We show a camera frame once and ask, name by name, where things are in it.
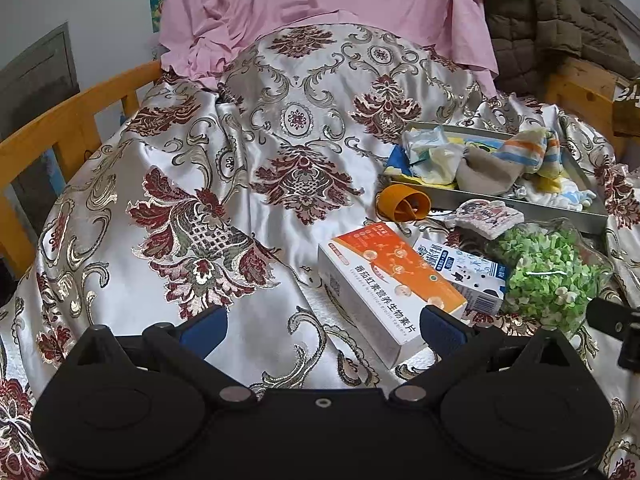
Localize crayon drawing sheet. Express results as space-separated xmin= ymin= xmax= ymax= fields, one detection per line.
xmin=387 ymin=132 xmax=506 ymax=181

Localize light wooden furniture frame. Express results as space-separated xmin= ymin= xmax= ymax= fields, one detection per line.
xmin=542 ymin=55 xmax=640 ymax=156

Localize floral satin blanket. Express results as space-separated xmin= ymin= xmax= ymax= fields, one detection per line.
xmin=0 ymin=22 xmax=640 ymax=480

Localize brown quilted jacket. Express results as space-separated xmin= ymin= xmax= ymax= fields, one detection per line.
xmin=482 ymin=0 xmax=640 ymax=96

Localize striped colourful sock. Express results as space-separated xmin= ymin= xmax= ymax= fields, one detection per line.
xmin=500 ymin=127 xmax=566 ymax=181

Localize orange and white carton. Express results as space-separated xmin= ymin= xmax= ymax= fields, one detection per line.
xmin=317 ymin=222 xmax=468 ymax=371

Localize wooden bed rail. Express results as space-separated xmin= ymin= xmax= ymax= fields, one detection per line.
xmin=0 ymin=59 xmax=163 ymax=281

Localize grey metal tray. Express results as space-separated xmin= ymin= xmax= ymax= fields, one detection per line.
xmin=382 ymin=121 xmax=611 ymax=235

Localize blue and white milk carton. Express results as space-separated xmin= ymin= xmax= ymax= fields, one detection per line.
xmin=412 ymin=237 xmax=511 ymax=316

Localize orange plastic cup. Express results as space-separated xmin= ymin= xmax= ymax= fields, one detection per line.
xmin=376 ymin=184 xmax=432 ymax=225

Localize beige drawstring pouch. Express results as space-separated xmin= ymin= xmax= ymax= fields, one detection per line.
xmin=455 ymin=147 xmax=531 ymax=196

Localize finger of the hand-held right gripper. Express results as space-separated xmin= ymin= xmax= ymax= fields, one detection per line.
xmin=586 ymin=297 xmax=633 ymax=333

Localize grey wall panel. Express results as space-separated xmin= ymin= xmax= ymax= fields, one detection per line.
xmin=0 ymin=22 xmax=81 ymax=136

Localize white tissue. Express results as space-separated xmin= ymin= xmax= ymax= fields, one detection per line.
xmin=422 ymin=142 xmax=468 ymax=186

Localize white printed foam pad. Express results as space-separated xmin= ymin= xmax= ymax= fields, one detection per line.
xmin=444 ymin=199 xmax=525 ymax=240

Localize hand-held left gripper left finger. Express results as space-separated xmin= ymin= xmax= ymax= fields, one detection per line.
xmin=67 ymin=305 xmax=256 ymax=408

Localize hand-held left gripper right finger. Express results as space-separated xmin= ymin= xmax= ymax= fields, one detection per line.
xmin=389 ymin=304 xmax=577 ymax=408

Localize pale printed cloth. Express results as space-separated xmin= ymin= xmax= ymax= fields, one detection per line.
xmin=402 ymin=126 xmax=453 ymax=171

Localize clear bag of green pieces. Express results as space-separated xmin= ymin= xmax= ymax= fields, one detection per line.
xmin=482 ymin=217 xmax=616 ymax=333

